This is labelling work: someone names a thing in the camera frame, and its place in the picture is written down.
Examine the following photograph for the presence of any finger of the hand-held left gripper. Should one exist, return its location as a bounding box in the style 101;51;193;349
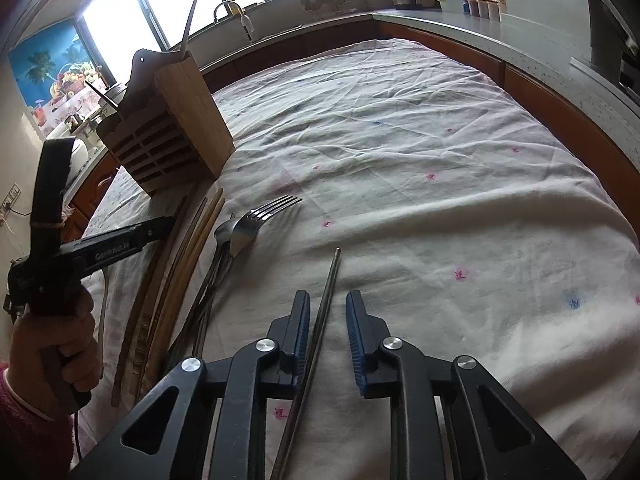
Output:
127;215;177;257

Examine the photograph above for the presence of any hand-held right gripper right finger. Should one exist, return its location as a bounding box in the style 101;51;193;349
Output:
345;289;588;480

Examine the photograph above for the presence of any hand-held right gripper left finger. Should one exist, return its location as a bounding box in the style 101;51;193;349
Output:
67;290;313;480

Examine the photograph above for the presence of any steel chopstick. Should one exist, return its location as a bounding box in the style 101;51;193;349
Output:
272;247;342;480
275;247;343;480
180;0;203;55
179;7;196;56

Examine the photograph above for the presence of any steel spoon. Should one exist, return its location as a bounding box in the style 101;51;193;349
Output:
167;217;236;356
200;212;240;311

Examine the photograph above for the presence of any wooden utensil holder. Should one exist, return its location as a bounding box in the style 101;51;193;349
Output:
96;47;236;198

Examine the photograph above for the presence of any person's left forearm pink sleeve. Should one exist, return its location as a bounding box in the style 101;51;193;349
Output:
0;360;78;480

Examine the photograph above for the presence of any person's left hand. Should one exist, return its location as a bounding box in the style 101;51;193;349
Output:
6;291;104;420

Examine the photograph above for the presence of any steel fork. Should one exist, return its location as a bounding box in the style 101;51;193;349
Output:
190;195;304;358

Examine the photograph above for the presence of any white pink rice cooker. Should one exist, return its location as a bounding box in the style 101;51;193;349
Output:
47;125;93;186

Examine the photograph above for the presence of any dark thin stick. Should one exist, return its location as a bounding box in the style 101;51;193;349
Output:
84;80;121;109

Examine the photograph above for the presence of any white floral tablecloth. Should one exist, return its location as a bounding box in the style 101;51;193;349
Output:
80;37;640;480

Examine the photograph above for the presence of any steel sink faucet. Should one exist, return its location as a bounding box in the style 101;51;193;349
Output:
212;0;256;43

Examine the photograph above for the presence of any steel kitchen sink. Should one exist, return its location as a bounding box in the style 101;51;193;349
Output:
250;22;306;43

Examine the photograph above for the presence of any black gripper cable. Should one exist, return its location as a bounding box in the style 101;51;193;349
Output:
71;405;84;463

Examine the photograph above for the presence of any palm and fruit wall poster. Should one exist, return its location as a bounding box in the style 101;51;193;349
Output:
9;25;108;133

